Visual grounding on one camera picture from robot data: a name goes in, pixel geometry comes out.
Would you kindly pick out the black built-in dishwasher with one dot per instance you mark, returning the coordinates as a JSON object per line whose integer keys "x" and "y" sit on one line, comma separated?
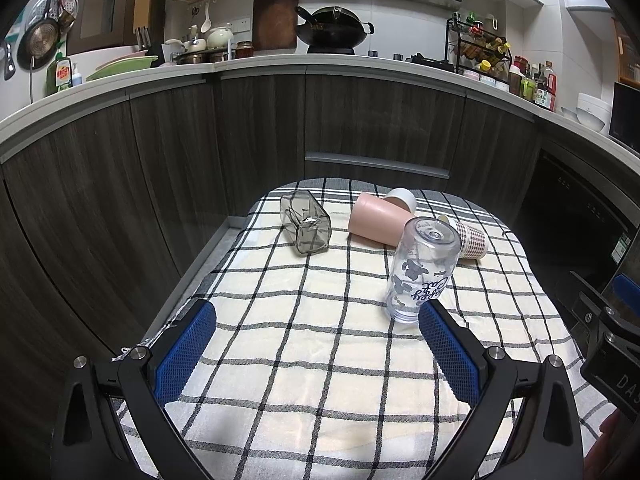
{"x": 575, "y": 210}

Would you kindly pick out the red lidded jar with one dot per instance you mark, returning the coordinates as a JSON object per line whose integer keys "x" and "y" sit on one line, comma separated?
{"x": 244, "y": 50}

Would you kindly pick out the black wok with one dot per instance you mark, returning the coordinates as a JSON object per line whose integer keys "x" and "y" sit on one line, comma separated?
{"x": 332, "y": 27}

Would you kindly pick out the white kettle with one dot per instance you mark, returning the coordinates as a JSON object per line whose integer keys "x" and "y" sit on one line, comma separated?
{"x": 174, "y": 51}

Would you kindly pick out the hanging metal strainer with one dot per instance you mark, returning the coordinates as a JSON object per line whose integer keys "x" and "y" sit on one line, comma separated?
{"x": 62, "y": 7}

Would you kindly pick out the steel cooking pot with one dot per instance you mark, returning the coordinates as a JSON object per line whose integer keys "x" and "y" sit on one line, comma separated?
{"x": 202, "y": 56}

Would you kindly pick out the pink cup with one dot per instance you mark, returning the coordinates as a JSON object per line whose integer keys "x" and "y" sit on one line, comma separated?
{"x": 372, "y": 217}

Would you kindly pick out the brown wooden cutting board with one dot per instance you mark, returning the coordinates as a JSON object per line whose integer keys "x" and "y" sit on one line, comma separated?
{"x": 274, "y": 20}

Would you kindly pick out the black countertop appliance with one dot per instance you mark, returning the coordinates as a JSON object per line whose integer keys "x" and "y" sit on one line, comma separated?
{"x": 626, "y": 110}

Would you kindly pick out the white wall socket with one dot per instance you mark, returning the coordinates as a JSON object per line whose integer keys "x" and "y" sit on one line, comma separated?
{"x": 241, "y": 23}

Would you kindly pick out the clear printed plastic cup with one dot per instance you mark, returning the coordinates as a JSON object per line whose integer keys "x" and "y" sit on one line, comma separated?
{"x": 425, "y": 270}

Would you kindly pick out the small white bowl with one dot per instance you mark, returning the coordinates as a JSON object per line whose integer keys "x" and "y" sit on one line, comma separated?
{"x": 570, "y": 112}

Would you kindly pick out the black white checked cloth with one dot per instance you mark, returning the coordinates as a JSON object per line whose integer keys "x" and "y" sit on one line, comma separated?
{"x": 300, "y": 340}

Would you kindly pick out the cluster of condiment bottles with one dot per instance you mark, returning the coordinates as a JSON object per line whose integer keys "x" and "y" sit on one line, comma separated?
{"x": 537, "y": 85}

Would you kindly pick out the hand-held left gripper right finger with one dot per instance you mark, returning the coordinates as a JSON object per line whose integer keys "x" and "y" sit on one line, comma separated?
{"x": 450, "y": 355}

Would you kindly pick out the white teapot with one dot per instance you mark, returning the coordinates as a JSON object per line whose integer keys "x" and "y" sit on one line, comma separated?
{"x": 220, "y": 39}

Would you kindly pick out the blue pump bottle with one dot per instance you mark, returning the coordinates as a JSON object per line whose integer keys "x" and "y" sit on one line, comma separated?
{"x": 77, "y": 77}

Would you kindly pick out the brown checked paper cup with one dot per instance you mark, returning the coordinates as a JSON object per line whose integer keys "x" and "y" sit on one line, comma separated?
{"x": 472, "y": 242}

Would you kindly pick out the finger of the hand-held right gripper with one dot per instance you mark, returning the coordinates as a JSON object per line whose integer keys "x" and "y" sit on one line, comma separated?
{"x": 629, "y": 287}

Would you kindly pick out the dark wood base cabinets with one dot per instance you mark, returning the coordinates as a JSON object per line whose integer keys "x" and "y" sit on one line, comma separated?
{"x": 150, "y": 170}

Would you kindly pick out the hanging steel frying pan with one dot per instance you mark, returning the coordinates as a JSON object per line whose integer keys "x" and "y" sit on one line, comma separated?
{"x": 37, "y": 42}

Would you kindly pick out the person's right hand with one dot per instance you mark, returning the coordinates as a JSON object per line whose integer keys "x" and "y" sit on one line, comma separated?
{"x": 617, "y": 445}

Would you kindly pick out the black gas stove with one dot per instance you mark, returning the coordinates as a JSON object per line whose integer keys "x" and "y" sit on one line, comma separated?
{"x": 331, "y": 50}

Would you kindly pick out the grey transparent square cup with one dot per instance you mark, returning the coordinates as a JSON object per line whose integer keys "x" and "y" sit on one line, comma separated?
{"x": 306, "y": 230}

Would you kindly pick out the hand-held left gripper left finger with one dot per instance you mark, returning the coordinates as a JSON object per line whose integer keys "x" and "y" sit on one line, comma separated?
{"x": 186, "y": 355}

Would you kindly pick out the white hanging ladle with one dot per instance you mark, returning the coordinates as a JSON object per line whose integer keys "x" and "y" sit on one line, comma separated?
{"x": 205, "y": 22}

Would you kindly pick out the white cup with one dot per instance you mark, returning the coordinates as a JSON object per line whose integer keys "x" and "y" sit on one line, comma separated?
{"x": 402, "y": 197}

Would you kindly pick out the white rice cooker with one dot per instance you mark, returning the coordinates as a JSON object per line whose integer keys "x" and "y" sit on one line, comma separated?
{"x": 595, "y": 110}

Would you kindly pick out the knife block with knives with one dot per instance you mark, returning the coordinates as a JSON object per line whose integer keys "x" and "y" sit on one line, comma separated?
{"x": 142, "y": 37}

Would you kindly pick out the green dish soap bottle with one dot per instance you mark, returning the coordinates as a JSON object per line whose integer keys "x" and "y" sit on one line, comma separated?
{"x": 60, "y": 75}

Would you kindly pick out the green plastic basin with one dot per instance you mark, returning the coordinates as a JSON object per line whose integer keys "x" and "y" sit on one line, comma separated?
{"x": 122, "y": 67}

